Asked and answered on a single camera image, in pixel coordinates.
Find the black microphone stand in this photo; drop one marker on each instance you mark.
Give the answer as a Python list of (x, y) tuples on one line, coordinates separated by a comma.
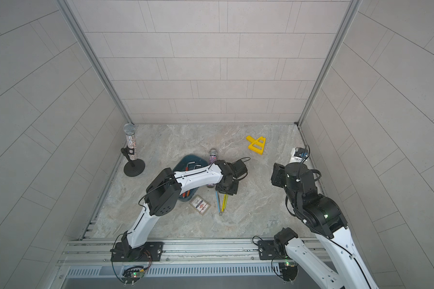
[(134, 166)]

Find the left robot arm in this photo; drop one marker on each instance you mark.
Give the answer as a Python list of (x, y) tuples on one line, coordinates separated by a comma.
[(163, 194)]

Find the purple glitter microphone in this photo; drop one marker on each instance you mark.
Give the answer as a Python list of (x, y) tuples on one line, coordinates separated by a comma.
[(213, 155)]

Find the blue hex key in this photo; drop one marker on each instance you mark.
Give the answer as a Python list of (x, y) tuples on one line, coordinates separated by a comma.
[(218, 203)]

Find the left circuit board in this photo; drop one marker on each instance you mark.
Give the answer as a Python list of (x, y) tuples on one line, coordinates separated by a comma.
[(131, 275)]

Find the small card box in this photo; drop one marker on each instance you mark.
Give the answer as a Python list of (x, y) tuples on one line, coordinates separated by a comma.
[(200, 205)]

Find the right circuit board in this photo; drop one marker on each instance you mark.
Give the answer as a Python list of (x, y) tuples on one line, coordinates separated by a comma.
[(288, 271)]

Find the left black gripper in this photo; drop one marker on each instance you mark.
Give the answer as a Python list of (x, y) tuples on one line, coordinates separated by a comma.
[(233, 192)]

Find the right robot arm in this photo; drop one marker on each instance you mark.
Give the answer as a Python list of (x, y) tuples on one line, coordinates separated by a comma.
[(324, 218)]

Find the glitter microphone on stand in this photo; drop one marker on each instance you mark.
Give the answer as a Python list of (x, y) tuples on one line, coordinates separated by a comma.
[(130, 133)]

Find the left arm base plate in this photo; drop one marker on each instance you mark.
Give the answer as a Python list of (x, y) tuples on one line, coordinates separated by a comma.
[(137, 251)]

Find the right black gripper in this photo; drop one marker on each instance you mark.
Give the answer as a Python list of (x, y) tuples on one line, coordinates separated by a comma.
[(277, 171)]

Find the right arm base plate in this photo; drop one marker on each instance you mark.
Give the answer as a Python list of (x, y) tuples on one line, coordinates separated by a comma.
[(269, 250)]

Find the aluminium front rail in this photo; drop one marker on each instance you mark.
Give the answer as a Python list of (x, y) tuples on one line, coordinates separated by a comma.
[(174, 251)]

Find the yellow plastic bracket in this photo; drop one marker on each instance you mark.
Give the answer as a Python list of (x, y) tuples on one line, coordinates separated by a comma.
[(256, 145)]

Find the teal plastic storage box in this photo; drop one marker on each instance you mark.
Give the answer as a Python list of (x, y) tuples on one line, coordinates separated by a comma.
[(181, 166)]

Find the circuit board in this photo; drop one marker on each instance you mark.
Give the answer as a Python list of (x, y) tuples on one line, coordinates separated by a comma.
[(131, 275), (288, 271)]

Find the red hex key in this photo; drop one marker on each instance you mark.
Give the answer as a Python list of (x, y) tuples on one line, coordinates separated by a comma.
[(188, 167)]

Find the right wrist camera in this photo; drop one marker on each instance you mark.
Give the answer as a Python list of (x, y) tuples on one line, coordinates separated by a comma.
[(299, 155)]

